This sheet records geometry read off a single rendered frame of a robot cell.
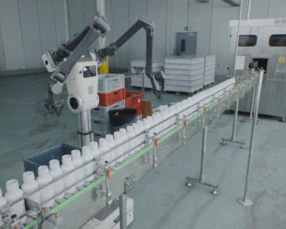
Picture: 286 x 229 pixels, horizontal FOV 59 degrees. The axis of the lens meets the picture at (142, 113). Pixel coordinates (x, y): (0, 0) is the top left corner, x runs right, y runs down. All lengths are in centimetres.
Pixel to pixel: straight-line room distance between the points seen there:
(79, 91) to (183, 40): 1070
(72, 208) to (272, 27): 541
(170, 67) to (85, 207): 735
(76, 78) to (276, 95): 482
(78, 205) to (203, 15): 1144
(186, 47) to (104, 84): 879
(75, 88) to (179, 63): 645
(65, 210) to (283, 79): 538
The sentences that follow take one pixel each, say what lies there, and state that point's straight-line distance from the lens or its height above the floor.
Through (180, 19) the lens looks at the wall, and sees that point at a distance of 1261.
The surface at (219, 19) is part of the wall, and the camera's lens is 1197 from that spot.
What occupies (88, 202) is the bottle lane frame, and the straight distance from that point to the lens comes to 127.
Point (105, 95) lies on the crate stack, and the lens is 397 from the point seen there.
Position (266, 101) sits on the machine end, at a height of 40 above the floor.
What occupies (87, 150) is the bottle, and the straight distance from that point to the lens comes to 121.
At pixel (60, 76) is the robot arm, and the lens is 155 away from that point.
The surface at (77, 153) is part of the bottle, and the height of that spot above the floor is 116.
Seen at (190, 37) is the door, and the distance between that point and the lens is 1231.
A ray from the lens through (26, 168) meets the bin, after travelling 174.
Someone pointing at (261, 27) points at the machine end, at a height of 194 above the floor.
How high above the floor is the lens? 164
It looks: 16 degrees down
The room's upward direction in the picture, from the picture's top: straight up
